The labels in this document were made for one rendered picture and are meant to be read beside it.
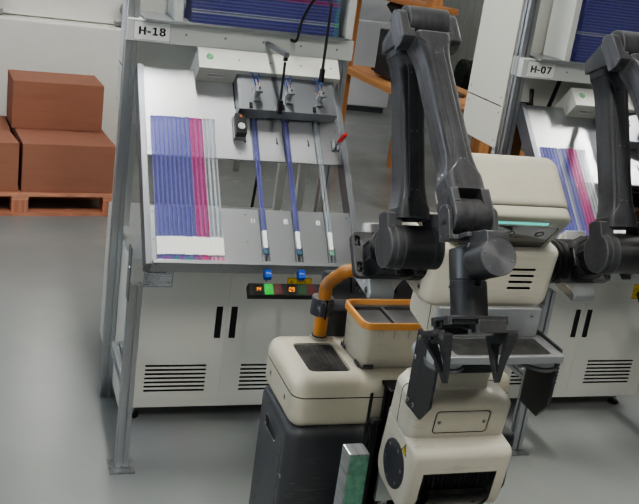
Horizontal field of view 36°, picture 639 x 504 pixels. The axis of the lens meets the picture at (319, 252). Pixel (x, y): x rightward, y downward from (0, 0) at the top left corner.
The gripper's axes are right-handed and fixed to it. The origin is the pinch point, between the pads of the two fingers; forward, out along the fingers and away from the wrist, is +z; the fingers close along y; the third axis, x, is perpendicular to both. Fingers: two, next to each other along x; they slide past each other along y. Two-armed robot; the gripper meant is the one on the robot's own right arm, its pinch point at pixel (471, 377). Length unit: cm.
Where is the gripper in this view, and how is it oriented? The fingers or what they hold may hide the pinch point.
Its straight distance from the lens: 152.3
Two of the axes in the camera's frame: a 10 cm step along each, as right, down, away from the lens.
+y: 9.4, 0.3, 3.3
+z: 0.1, 9.9, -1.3
